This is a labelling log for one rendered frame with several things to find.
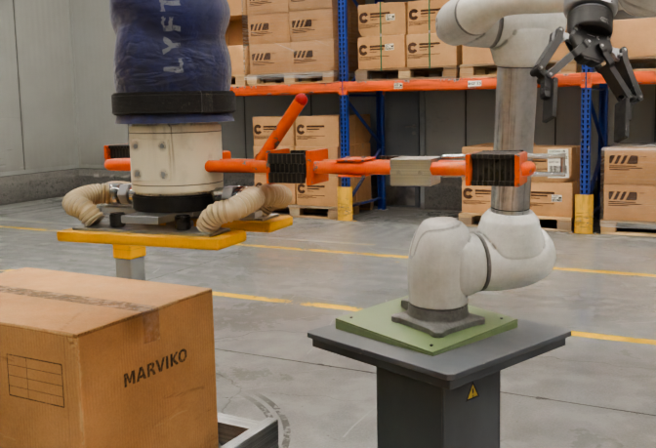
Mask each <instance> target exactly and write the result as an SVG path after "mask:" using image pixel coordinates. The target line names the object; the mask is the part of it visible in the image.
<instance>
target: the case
mask: <svg viewBox="0 0 656 448"><path fill-rule="evenodd" d="M0 448H219V436H218V412H217V388H216V363H215V339H214V314H213V291H212V289H211V288H204V287H195V286H187V285H179V284H170V283H161V282H152V281H144V280H136V279H127V278H118V277H110V276H101V275H93V274H84V273H76V272H67V271H58V270H49V269H42V268H33V267H24V268H19V269H15V270H11V271H6V272H2V273H0Z"/></svg>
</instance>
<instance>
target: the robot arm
mask: <svg viewBox="0 0 656 448"><path fill-rule="evenodd" d="M621 10H624V11H625V12H626V13H628V14H629V15H632V16H635V17H642V16H650V17H656V0H450V1H449V2H447V3H446V4H445V5H443V6H442V8H441V9H440V10H439V12H438V14H437V16H436V18H435V30H436V35H437V37H438V38H439V39H440V40H441V41H442V42H444V43H446V44H448V45H451V46H459V45H464V46H467V47H476V48H490V51H491V54H492V59H493V62H494V63H495V64H496V65H498V66H497V87H496V106H495V127H494V147H493V150H519V149H522V150H524V151H527V153H533V145H534V129H535V117H536V101H537V86H538V84H539V85H541V88H540V98H541V100H544V101H543V118H542V122H544V123H548V122H549V121H551V120H553V119H554V118H556V104H557V85H558V78H557V77H554V76H555V75H556V74H557V73H558V72H559V71H561V70H562V69H563V68H564V67H565V66H566V65H568V64H569V63H570V62H571V61H572V60H575V61H576V62H577V63H578V64H585V65H586V66H588V67H591V68H593V67H594V68H595V70H596V72H597V73H600V74H601V75H602V77H603V78H604V80H605V82H606V83H607V85H608V86H609V88H610V90H611V91H612V93H613V94H614V96H615V98H616V99H617V101H618V102H617V103H615V110H614V142H615V143H619V142H620V141H622V140H624V139H626V138H628V137H629V122H630V121H631V120H632V118H633V116H632V114H633V105H634V104H636V103H638V102H640V101H642V100H643V95H642V92H641V90H640V88H639V86H638V83H637V81H636V77H635V74H634V72H633V69H632V67H631V64H630V61H629V57H628V49H627V48H626V47H622V48H620V49H617V48H613V47H612V45H611V41H610V40H611V36H612V33H613V18H614V17H615V16H616V14H617V12H618V11H621ZM566 25H567V26H566ZM565 30H566V32H565ZM564 41H565V44H566V46H567V48H568V50H569V53H568V54H566V55H565V56H564V57H563V58H562V59H561V60H560V61H558V62H557V63H556V64H555V65H554V66H552V67H551V68H550V69H549V70H545V67H546V66H547V64H548V63H549V61H550V59H551V58H552V56H553V55H554V53H555V51H556V50H557V48H558V46H559V45H560V44H561V43H562V42H564ZM604 61H606V65H604V66H602V65H601V64H602V63H603V62H604ZM552 77H553V78H552ZM624 96H625V98H624ZM531 178H532V177H527V183H525V184H523V185H521V186H519V187H515V186H492V187H491V207H490V208H489V209H488V210H487V211H486V212H485V213H484V214H483V215H482V216H481V219H480V222H479V225H478V227H477V230H476V232H475V233H470V231H469V229H468V227H467V226H466V225H465V224H463V223H462V222H461V221H458V220H456V219H454V218H450V217H436V218H430V219H427V220H424V221H423V222H422V223H421V224H420V225H419V226H418V227H417V229H416V231H415V233H414V236H413V239H412V242H411V245H410V249H409V256H408V269H407V282H408V296H409V299H402V300H401V307H402V308H404V309H406V311H403V312H400V313H395V314H393V315H392V316H391V321H392V322H395V323H400V324H403V325H406V326H408V327H411V328H414V329H416V330H419V331H422V332H424V333H427V334H429V335H431V336H432V337H434V338H444V337H445V336H447V335H449V334H452V333H455V332H458V331H461V330H464V329H467V328H470V327H472V326H476V325H483V324H485V318H484V317H483V316H480V315H476V314H473V313H470V312H469V310H468V296H471V295H473V294H475V293H477V292H481V291H504V290H511V289H517V288H522V287H526V286H529V285H532V284H534V283H536V282H538V281H540V280H542V279H544V278H545V277H547V276H548V275H549V274H550V273H551V271H552V270H553V268H554V265H555V260H556V251H555V246H554V242H553V240H552V239H551V237H550V236H549V235H548V234H547V233H546V232H545V231H544V230H543V229H541V226H540V220H539V219H538V217H537V216H536V215H535V213H534V212H533V211H532V210H530V193H531Z"/></svg>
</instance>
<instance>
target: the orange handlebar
mask: <svg viewBox="0 0 656 448"><path fill-rule="evenodd" d="M230 158H231V157H230V151H228V150H223V159H220V160H208V161H207V162H206V163H205V170H206V171H207V172H215V173H266V172H267V165H266V162H265V161H260V160H254V159H230ZM373 159H376V157H367V156H361V157H351V156H346V157H345V158H340V159H323V161H314V162H313V164H312V170H313V172H314V173H315V174H339V175H336V177H347V178H350V177H352V178H366V177H368V176H371V175H390V161H389V160H373ZM104 167H105V168H106V169H107V170H108V171H131V161H130V158H113V159H107V160H106V161H105V162H104ZM430 172H431V174H432V175H433V176H465V175H466V160H438V162H432V163H431V166H430ZM535 172H536V165H535V164H534V163H533V162H531V161H525V162H522V164H521V175H522V176H523V177H526V176H531V175H533V174H534V173H535Z"/></svg>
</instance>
